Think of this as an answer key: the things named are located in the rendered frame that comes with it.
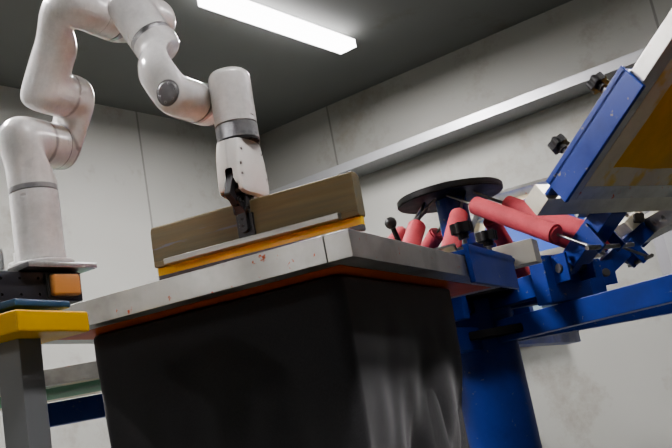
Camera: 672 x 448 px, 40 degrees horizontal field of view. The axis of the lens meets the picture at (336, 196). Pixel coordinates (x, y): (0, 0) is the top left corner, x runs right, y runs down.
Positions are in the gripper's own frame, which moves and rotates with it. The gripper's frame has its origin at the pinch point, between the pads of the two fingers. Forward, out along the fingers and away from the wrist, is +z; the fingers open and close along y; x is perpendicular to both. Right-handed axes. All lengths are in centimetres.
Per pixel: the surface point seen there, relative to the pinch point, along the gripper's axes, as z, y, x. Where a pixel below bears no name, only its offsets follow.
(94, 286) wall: -63, -298, -281
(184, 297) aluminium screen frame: 13.9, 27.5, 3.1
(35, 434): 29, 45, -9
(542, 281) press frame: 11, -93, 26
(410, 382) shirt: 30.6, -2.1, 22.5
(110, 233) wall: -97, -315, -278
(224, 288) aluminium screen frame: 14.1, 27.5, 9.8
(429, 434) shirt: 39.0, -8.1, 21.8
